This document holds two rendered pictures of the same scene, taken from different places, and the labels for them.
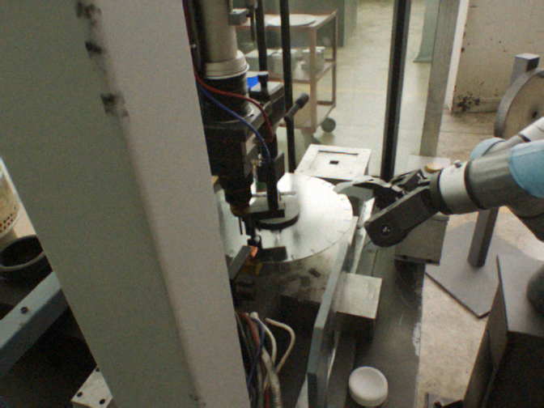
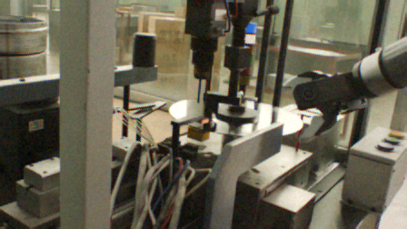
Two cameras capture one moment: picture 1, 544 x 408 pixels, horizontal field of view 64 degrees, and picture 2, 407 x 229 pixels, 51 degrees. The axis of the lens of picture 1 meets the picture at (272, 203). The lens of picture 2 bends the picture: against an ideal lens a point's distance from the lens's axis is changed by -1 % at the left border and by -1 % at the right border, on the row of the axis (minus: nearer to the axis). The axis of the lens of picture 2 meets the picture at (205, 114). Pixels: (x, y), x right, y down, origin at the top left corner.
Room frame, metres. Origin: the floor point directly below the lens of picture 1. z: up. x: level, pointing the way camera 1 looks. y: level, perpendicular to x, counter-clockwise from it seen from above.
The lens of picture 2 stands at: (-0.25, -0.15, 1.23)
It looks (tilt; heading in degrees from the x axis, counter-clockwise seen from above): 16 degrees down; 12
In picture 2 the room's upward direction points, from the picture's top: 5 degrees clockwise
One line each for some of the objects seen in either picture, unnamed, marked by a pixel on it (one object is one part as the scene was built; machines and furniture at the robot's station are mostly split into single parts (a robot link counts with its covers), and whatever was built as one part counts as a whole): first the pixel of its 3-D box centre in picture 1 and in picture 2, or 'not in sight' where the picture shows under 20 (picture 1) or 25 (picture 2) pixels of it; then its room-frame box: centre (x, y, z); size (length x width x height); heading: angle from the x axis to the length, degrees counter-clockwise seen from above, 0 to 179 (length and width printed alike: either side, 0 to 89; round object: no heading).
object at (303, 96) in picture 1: (286, 105); (260, 10); (0.72, -0.04, 1.21); 0.08 x 0.06 x 0.03; 159
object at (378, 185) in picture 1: (376, 193); (314, 83); (0.61, -0.18, 1.08); 0.09 x 0.02 x 0.05; 47
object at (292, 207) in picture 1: (274, 206); (236, 109); (0.77, 0.00, 0.96); 0.11 x 0.11 x 0.03
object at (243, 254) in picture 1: (241, 273); (188, 132); (0.59, 0.07, 0.95); 0.10 x 0.03 x 0.07; 159
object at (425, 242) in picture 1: (422, 206); (380, 166); (0.92, -0.39, 0.82); 0.28 x 0.11 x 0.15; 159
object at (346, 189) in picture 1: (359, 184); (304, 82); (0.66, -0.16, 1.07); 0.09 x 0.06 x 0.03; 47
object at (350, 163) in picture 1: (333, 184); (302, 138); (1.06, -0.18, 0.82); 0.18 x 0.18 x 0.15; 69
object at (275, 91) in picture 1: (267, 130); (240, 24); (0.70, 0.00, 1.17); 0.06 x 0.05 x 0.20; 150
